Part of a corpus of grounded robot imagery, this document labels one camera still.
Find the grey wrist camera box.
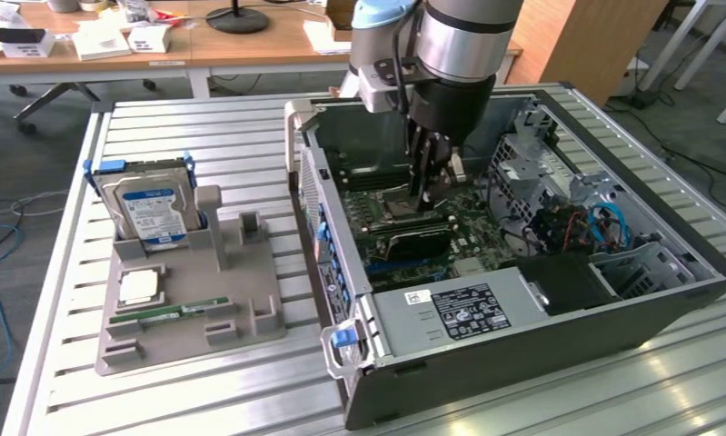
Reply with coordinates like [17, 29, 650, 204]
[356, 57, 414, 114]

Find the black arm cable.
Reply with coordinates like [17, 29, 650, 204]
[394, 13, 428, 117]

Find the black power strip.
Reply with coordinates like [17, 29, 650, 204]
[603, 93, 653, 110]

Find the black graphics card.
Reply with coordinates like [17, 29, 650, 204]
[374, 228, 454, 263]

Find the wooden desk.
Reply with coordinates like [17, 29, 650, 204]
[0, 0, 524, 99]

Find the white paper stack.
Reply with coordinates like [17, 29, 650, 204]
[303, 20, 355, 55]

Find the grey parts rack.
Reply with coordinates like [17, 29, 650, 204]
[93, 183, 289, 377]

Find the green RAM stick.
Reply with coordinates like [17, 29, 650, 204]
[108, 297, 231, 324]

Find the blue PCIe expansion slot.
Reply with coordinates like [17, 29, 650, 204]
[363, 257, 428, 274]

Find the metal drive cage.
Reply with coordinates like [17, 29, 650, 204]
[488, 131, 586, 228]

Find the black RAM slot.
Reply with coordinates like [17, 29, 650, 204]
[343, 175, 414, 191]
[339, 164, 412, 179]

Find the black lamp base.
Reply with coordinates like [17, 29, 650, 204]
[204, 0, 271, 35]

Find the green motherboard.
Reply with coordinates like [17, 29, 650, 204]
[336, 161, 524, 294]

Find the small white box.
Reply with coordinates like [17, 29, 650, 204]
[125, 25, 173, 55]

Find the flat white box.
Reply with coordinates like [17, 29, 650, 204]
[70, 21, 135, 63]

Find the open black PC case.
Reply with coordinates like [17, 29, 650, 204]
[283, 88, 726, 431]

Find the black fan shroud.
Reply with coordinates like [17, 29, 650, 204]
[498, 253, 622, 317]

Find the labelled box with black lid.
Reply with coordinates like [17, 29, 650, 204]
[0, 26, 57, 59]

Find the white floor cable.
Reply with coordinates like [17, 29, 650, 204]
[0, 188, 66, 217]

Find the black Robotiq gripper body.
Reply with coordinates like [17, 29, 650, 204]
[408, 74, 498, 138]

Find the white table frame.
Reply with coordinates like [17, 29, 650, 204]
[638, 0, 726, 92]

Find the grey power supply unit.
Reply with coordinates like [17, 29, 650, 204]
[362, 267, 548, 358]

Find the blue SATA wire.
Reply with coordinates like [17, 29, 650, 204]
[586, 203, 634, 249]

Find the metal disk bay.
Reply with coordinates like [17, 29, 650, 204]
[588, 243, 701, 299]

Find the silver CPU chip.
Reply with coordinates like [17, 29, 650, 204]
[117, 271, 161, 306]

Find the brown cardboard box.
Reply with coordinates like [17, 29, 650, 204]
[324, 0, 356, 31]

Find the CPU socket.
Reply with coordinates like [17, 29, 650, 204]
[378, 184, 426, 223]

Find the red SATA wire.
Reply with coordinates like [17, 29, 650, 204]
[564, 211, 583, 249]

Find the black chair base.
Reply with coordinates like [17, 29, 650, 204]
[13, 79, 157, 135]

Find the hard disk with blue caddy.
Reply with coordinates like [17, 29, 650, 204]
[82, 152, 212, 252]

